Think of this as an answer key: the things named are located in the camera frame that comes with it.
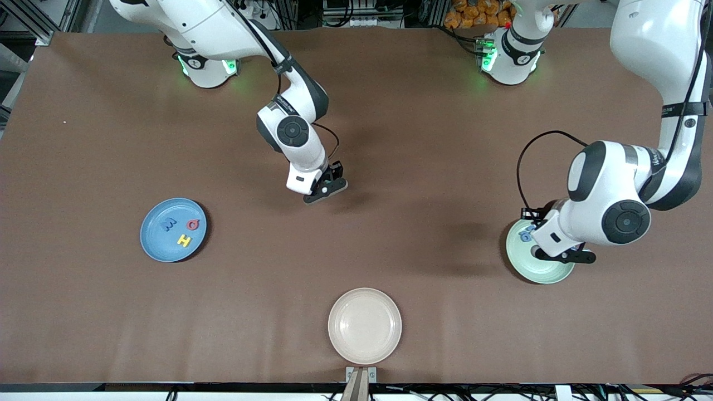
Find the blue foam letter g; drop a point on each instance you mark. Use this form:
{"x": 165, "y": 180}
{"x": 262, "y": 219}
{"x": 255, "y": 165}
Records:
{"x": 525, "y": 236}

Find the red foam letter Q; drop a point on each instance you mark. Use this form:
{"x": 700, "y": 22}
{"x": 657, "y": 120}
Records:
{"x": 196, "y": 221}

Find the yellow foam letter H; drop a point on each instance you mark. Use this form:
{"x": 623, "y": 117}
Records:
{"x": 184, "y": 240}

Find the dark blue foam letter M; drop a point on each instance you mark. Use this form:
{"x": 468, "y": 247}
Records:
{"x": 169, "y": 225}

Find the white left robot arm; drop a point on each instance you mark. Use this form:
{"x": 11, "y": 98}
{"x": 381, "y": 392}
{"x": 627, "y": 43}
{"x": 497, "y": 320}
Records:
{"x": 607, "y": 172}

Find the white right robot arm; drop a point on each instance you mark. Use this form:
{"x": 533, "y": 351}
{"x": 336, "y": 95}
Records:
{"x": 211, "y": 28}

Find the green plate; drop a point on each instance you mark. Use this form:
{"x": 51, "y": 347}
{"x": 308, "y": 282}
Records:
{"x": 543, "y": 274}

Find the beige plate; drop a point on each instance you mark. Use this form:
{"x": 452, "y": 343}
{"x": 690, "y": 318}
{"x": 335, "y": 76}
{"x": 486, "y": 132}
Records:
{"x": 365, "y": 326}

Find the blue plate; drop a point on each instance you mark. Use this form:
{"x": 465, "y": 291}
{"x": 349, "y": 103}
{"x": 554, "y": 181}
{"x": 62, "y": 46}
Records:
{"x": 161, "y": 245}

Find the brown table cover mat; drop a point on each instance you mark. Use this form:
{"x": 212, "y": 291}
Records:
{"x": 445, "y": 312}

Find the white power strip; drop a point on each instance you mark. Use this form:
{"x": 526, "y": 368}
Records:
{"x": 266, "y": 23}

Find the pile of orange objects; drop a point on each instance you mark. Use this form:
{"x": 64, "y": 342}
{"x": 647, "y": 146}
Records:
{"x": 468, "y": 16}

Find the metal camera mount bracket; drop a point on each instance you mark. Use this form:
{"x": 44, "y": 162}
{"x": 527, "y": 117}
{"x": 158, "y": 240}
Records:
{"x": 372, "y": 374}

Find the aluminium frame post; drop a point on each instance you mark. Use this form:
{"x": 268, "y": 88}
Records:
{"x": 45, "y": 38}

